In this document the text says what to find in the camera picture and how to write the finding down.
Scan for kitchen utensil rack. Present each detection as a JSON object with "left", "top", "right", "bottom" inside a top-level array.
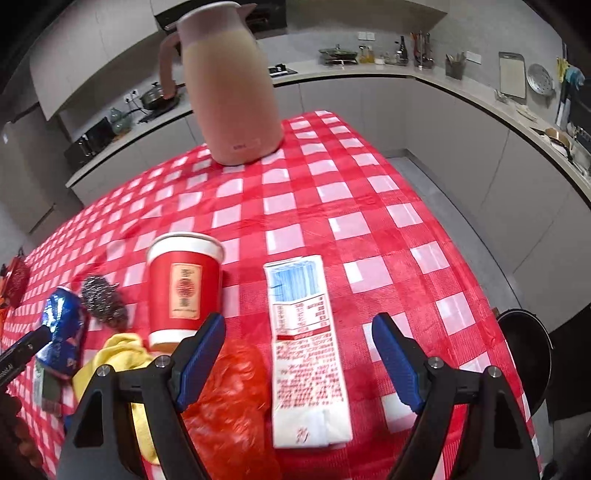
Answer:
[{"left": 411, "top": 31, "right": 435, "bottom": 70}]

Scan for red plastic bag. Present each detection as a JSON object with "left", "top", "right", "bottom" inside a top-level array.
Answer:
[{"left": 182, "top": 340, "right": 282, "bottom": 480}]

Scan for red paper cup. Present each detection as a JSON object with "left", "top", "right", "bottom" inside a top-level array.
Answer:
[{"left": 146, "top": 232, "right": 225, "bottom": 354}]

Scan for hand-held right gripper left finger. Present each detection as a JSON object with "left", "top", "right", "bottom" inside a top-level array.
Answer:
[{"left": 55, "top": 313, "right": 227, "bottom": 480}]

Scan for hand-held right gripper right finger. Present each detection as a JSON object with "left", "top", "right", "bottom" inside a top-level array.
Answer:
[{"left": 372, "top": 313, "right": 541, "bottom": 480}]

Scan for red pouch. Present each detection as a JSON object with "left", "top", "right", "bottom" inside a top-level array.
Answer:
[{"left": 0, "top": 249, "right": 31, "bottom": 310}]

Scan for crushed blue can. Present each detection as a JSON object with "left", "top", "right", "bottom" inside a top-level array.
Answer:
[{"left": 36, "top": 286, "right": 90, "bottom": 380}]

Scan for white cutting board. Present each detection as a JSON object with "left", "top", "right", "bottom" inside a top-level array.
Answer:
[{"left": 498, "top": 52, "right": 527, "bottom": 100}]

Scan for round metal steamer tray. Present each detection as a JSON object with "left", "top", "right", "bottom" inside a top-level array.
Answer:
[{"left": 526, "top": 64, "right": 555, "bottom": 95}]

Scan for black countertop oven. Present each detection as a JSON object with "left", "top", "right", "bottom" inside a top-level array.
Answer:
[{"left": 65, "top": 117, "right": 115, "bottom": 169}]

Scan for steel wool scrubber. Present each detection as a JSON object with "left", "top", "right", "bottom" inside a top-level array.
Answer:
[{"left": 81, "top": 274, "right": 129, "bottom": 329}]

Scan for wok on stove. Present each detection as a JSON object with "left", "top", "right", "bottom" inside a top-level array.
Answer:
[{"left": 140, "top": 82, "right": 183, "bottom": 110}]

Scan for grey refrigerator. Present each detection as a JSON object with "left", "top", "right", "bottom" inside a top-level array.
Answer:
[{"left": 2, "top": 104, "right": 58, "bottom": 232}]

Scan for glass pot with lid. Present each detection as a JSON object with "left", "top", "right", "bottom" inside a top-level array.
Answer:
[{"left": 108, "top": 107, "right": 132, "bottom": 136}]

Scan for grey wall cabinets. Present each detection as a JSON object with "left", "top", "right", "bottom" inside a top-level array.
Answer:
[{"left": 30, "top": 0, "right": 185, "bottom": 123}]

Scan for yellow cloth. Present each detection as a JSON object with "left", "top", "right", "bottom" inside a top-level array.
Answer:
[{"left": 73, "top": 332, "right": 161, "bottom": 464}]

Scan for person's left hand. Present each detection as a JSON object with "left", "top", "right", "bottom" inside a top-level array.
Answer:
[{"left": 0, "top": 394, "right": 38, "bottom": 480}]

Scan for red checkered tablecloth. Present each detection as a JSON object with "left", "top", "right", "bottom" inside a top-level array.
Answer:
[{"left": 0, "top": 110, "right": 539, "bottom": 480}]

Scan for grey kitchen counter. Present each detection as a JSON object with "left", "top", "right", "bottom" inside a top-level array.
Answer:
[{"left": 65, "top": 60, "right": 591, "bottom": 259}]

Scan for round metal trash bin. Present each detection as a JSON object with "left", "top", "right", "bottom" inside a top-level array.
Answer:
[{"left": 496, "top": 308, "right": 553, "bottom": 416}]

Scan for pink thermos jug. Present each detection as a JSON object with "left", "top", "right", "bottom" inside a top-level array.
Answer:
[{"left": 158, "top": 1, "right": 284, "bottom": 167}]

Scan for white milk carton red print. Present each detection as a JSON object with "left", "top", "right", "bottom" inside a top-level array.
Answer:
[{"left": 263, "top": 255, "right": 354, "bottom": 449}]

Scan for brown frying pan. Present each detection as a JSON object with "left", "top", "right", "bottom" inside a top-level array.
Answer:
[{"left": 545, "top": 128, "right": 575, "bottom": 155}]

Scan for dark chopstick holder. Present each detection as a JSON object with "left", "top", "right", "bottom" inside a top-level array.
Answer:
[{"left": 444, "top": 52, "right": 466, "bottom": 79}]

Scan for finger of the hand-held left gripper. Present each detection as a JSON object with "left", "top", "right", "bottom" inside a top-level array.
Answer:
[{"left": 0, "top": 325, "right": 52, "bottom": 365}]

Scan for pan with glass lid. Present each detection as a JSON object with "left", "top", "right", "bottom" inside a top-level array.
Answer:
[{"left": 318, "top": 45, "right": 360, "bottom": 65}]

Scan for dark green packet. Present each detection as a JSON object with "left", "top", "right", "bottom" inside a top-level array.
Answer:
[{"left": 33, "top": 362, "right": 63, "bottom": 416}]

